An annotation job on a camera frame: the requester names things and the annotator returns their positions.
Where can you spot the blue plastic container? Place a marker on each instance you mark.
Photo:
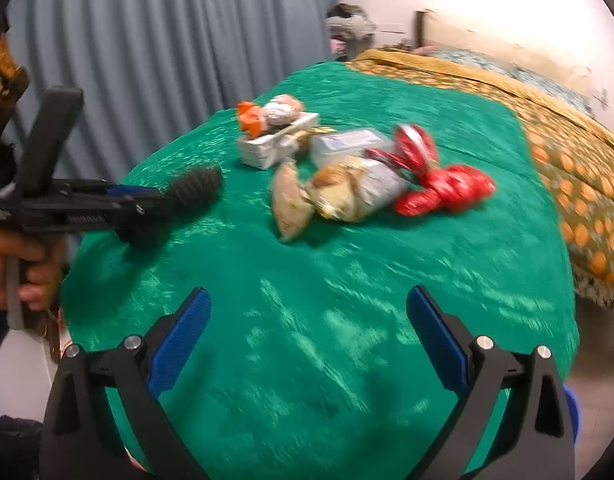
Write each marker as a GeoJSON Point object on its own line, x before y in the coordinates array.
{"type": "Point", "coordinates": [571, 415]}

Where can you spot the wooden headboard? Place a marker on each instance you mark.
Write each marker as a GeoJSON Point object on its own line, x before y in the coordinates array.
{"type": "Point", "coordinates": [420, 30]}

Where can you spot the grey blue curtain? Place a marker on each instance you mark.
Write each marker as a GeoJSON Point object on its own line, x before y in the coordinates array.
{"type": "Point", "coordinates": [162, 35]}

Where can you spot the brown gold bag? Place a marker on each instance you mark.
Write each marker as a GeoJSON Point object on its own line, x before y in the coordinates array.
{"type": "Point", "coordinates": [4, 80]}

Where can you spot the white cardboard box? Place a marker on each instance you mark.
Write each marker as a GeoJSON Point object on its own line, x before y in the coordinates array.
{"type": "Point", "coordinates": [267, 152]}

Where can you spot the red plastic bag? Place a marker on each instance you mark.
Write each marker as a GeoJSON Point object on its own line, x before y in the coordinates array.
{"type": "Point", "coordinates": [447, 190]}

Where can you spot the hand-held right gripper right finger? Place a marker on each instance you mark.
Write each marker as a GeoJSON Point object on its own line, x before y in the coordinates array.
{"type": "Point", "coordinates": [437, 340]}

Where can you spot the gold foil wrapper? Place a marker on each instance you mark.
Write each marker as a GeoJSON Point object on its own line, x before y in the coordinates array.
{"type": "Point", "coordinates": [309, 137]}

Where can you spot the person's left hand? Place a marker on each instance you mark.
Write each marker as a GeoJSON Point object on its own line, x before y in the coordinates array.
{"type": "Point", "coordinates": [37, 275]}

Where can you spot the brown plastic bags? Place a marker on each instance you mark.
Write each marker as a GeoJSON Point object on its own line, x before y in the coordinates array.
{"type": "Point", "coordinates": [357, 190]}

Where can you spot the pile of clothes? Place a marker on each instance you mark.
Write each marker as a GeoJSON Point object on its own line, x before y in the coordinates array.
{"type": "Point", "coordinates": [349, 27]}

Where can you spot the orange plastic wrapper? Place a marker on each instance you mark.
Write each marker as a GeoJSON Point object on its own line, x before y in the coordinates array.
{"type": "Point", "coordinates": [252, 120]}

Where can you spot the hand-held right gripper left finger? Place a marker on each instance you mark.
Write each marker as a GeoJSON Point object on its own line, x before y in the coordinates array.
{"type": "Point", "coordinates": [179, 340]}

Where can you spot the white wall socket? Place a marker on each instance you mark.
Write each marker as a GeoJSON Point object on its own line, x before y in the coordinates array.
{"type": "Point", "coordinates": [602, 97]}

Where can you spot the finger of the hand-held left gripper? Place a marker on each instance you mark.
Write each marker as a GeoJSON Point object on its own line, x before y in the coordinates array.
{"type": "Point", "coordinates": [194, 187]}
{"type": "Point", "coordinates": [132, 191]}

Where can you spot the dark cloth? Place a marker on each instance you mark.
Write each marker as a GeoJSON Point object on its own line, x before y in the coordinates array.
{"type": "Point", "coordinates": [19, 445]}

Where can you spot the teal patterned bed sheet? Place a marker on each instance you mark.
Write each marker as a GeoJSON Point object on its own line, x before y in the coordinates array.
{"type": "Point", "coordinates": [537, 80]}

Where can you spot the red snack packet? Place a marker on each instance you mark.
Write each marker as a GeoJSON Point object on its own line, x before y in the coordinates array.
{"type": "Point", "coordinates": [414, 147]}

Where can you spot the clear plastic box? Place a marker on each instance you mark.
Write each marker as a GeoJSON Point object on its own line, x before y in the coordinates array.
{"type": "Point", "coordinates": [347, 145]}

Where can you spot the beige snack packet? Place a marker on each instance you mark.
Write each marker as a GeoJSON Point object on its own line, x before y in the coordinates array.
{"type": "Point", "coordinates": [289, 200]}

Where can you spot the white paper ball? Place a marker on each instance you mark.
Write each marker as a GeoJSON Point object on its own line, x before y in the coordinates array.
{"type": "Point", "coordinates": [282, 110]}

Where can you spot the green shiny table cloth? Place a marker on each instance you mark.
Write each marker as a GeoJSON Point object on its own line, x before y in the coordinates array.
{"type": "Point", "coordinates": [297, 310]}

